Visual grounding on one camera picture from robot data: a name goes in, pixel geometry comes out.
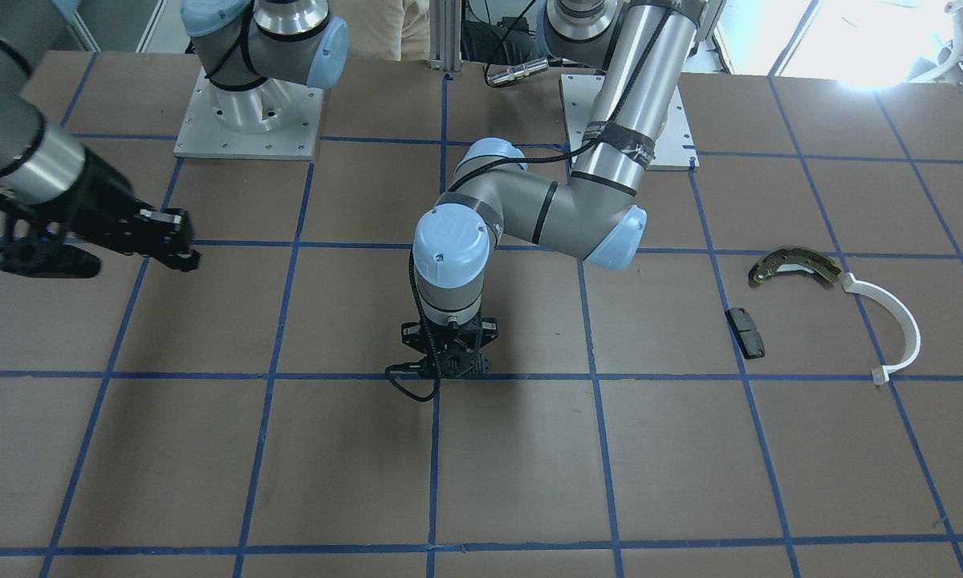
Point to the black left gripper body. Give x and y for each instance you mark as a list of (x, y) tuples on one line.
[(411, 334)]

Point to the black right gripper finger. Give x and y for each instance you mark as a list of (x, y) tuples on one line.
[(179, 258)]

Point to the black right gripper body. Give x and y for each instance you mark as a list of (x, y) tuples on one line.
[(103, 201)]

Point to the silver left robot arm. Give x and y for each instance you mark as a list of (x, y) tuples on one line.
[(641, 47)]

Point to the dark grey brake pad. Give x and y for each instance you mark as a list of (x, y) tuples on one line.
[(746, 333)]

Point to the person in beige shirt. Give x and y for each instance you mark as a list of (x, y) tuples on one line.
[(386, 30)]

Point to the olive metal brake shoe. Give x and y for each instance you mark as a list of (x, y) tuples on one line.
[(794, 259)]

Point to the white curved plastic part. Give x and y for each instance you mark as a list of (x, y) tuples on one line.
[(903, 316)]

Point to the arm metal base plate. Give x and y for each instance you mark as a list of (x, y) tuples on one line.
[(276, 121), (674, 150)]

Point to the aluminium frame post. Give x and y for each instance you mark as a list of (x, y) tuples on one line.
[(445, 20)]

